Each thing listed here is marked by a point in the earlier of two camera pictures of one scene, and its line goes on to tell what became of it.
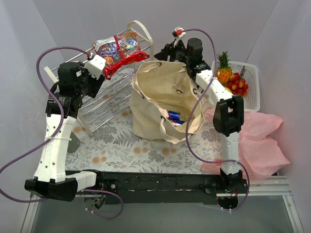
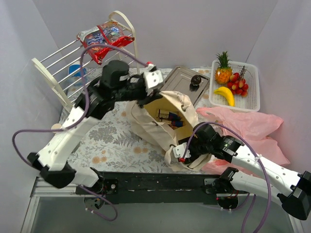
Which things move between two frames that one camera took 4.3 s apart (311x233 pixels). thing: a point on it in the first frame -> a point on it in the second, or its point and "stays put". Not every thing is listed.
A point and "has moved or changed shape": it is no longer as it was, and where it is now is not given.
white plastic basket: [251, 101] stays put
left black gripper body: [97, 83] -> [147, 96]
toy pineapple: [224, 71] stays put
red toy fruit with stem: [237, 84] stays put
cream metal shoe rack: [122, 52] has moved or changed shape
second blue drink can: [178, 123] stays put
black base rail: [159, 188] stays put
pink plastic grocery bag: [260, 157] stays put
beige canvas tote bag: [164, 105] has moved or changed shape
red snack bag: [119, 51] -> [110, 33]
